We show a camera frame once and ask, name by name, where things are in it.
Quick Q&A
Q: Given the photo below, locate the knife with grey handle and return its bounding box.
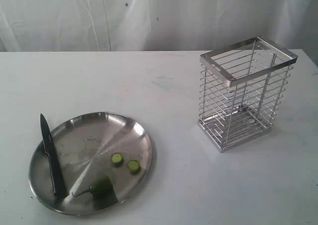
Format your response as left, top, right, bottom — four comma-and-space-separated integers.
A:
40, 114, 68, 199

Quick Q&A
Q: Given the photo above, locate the round stainless steel plate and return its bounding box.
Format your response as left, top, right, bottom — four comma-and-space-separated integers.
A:
28, 112, 155, 216

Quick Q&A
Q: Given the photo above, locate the metal wire utensil holder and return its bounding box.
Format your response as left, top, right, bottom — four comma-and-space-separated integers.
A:
198, 36, 298, 152

